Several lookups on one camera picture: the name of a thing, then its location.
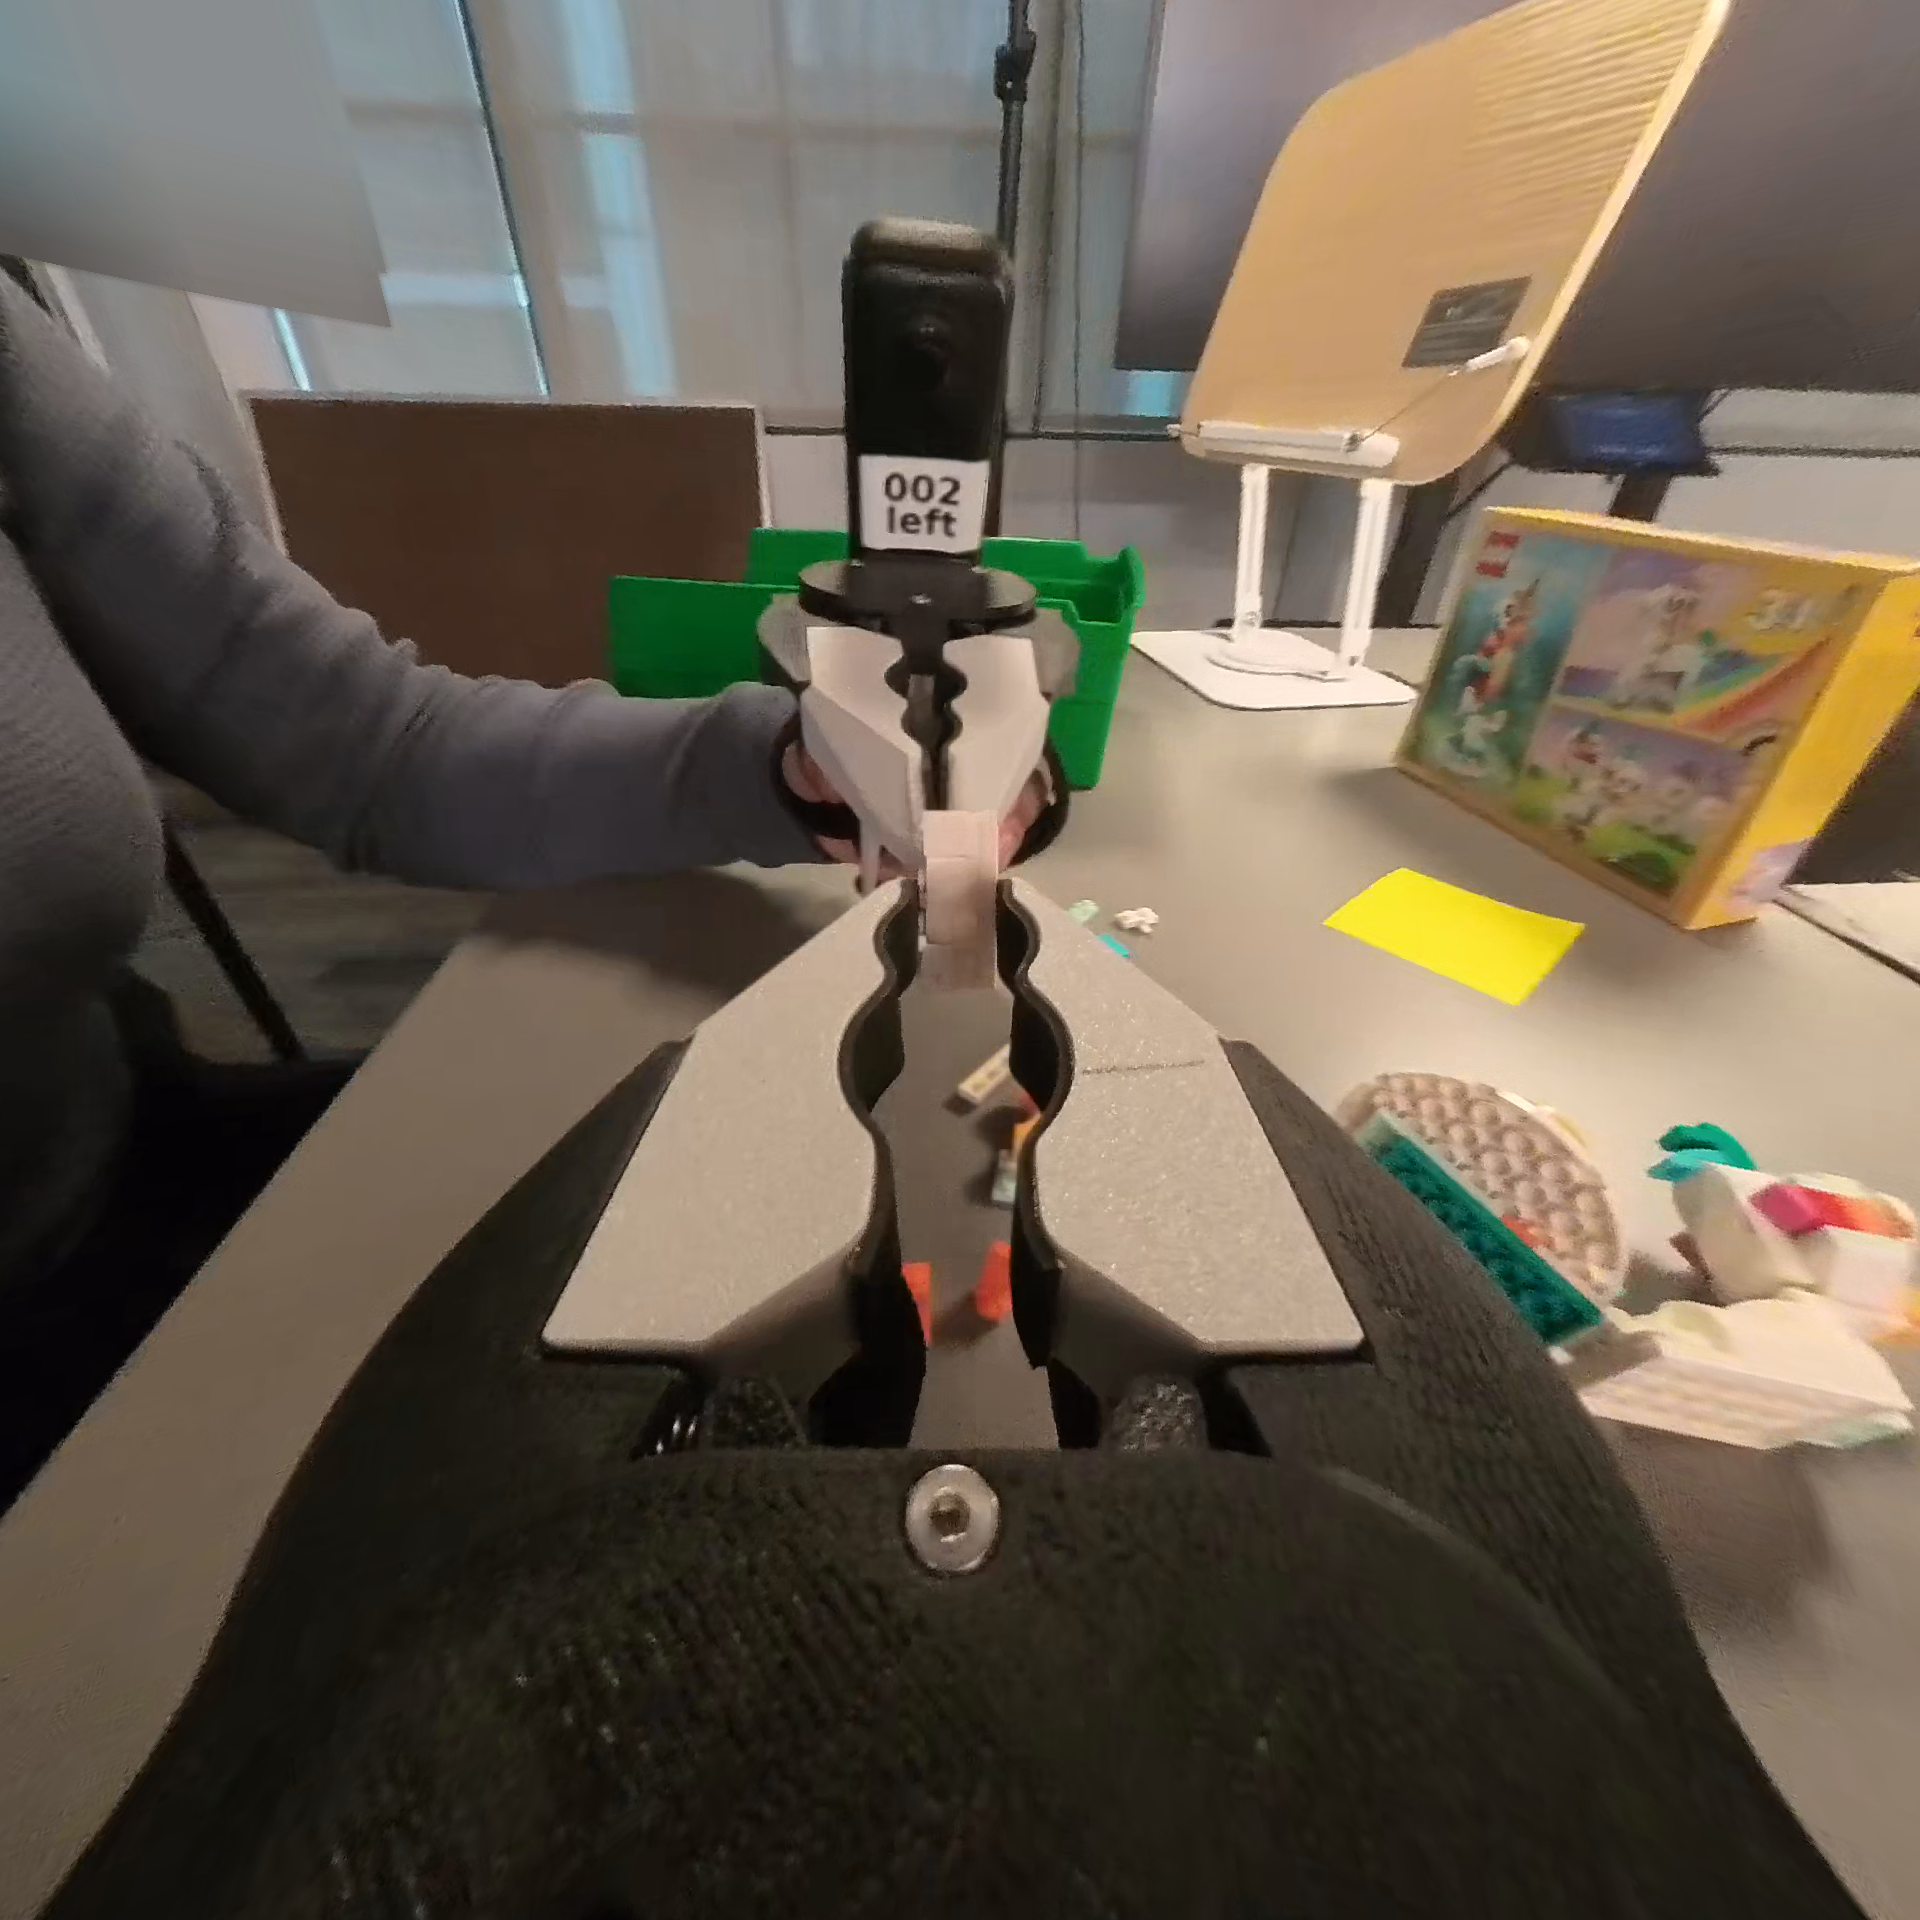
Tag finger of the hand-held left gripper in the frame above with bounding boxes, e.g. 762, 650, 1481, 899
800, 627, 932, 894
932, 643, 1057, 828

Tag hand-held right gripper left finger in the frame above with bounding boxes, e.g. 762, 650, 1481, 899
539, 883, 922, 1362

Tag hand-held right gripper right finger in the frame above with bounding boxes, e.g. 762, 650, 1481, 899
996, 883, 1367, 1367

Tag white lego arch piece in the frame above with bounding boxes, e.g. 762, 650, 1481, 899
915, 807, 1002, 995

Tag round white lego base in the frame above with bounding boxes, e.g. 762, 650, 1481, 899
1332, 1070, 1632, 1346

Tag white lego unicorn head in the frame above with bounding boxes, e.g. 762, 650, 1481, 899
1648, 1123, 1920, 1310

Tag person's left forearm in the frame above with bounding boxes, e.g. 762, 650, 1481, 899
0, 277, 811, 890

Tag scattered small lego pieces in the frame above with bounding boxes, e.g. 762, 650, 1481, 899
896, 895, 1169, 1346

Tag white lego wing plate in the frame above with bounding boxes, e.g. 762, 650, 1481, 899
1576, 1293, 1920, 1454

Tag yellow lego box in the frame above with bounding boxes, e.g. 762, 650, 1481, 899
1393, 508, 1920, 934

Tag person's left hand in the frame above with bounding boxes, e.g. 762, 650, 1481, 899
779, 738, 1057, 899

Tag green plastic bin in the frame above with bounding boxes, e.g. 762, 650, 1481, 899
608, 528, 1146, 789

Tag black pole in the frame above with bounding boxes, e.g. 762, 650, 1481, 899
992, 0, 1085, 436

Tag yellow sticky note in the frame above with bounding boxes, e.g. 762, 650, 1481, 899
1323, 863, 1586, 1008

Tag brown board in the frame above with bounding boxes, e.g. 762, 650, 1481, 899
245, 392, 770, 693

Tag beige book stand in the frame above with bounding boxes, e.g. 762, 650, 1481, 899
1131, 0, 1735, 710

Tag small blue screen device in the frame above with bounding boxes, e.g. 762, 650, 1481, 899
1499, 387, 1720, 476

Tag person's torso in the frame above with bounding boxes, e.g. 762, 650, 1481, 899
0, 526, 167, 1261

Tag dark monitor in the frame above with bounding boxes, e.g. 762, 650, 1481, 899
1119, 0, 1920, 400

